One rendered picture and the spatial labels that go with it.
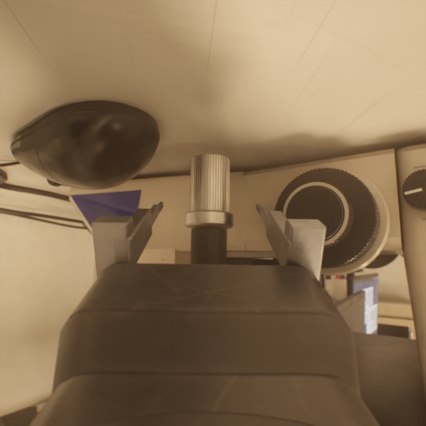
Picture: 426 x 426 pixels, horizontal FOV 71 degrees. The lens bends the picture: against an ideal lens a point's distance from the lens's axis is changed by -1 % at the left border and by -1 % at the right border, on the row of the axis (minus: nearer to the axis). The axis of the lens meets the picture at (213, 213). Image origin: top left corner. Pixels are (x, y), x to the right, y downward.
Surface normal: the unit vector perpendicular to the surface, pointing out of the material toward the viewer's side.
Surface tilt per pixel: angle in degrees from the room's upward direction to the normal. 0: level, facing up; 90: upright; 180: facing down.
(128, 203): 81
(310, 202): 90
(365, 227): 90
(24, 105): 0
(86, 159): 38
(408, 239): 90
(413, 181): 90
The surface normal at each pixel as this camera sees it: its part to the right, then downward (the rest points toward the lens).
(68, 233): 0.83, -0.07
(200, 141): -0.01, 0.99
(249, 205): -0.56, -0.13
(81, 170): 0.00, 0.82
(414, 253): -0.84, -0.07
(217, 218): 0.30, -0.14
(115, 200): -0.36, 0.02
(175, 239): -0.41, 0.56
